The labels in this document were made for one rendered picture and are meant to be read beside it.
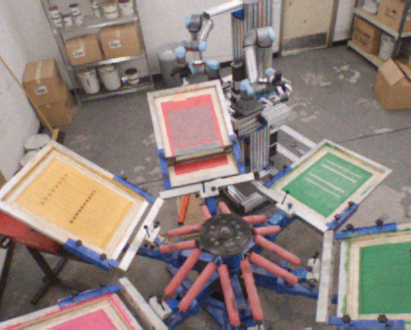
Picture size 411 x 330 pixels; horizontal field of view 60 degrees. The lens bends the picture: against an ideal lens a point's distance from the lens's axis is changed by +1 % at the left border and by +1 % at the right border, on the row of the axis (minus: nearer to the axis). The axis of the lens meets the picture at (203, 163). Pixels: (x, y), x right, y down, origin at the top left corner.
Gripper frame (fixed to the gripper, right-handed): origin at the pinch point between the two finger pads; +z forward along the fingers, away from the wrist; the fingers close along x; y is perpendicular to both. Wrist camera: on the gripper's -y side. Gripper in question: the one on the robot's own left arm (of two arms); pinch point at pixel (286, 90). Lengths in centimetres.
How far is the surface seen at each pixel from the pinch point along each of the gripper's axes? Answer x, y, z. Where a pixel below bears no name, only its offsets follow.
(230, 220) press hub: 63, 31, 66
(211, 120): 51, 24, -30
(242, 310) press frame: 72, 57, 107
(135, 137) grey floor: 149, 141, -225
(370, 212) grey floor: -79, 180, -14
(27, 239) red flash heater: 195, 31, 27
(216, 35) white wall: -18, 99, -380
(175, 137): 82, 24, -22
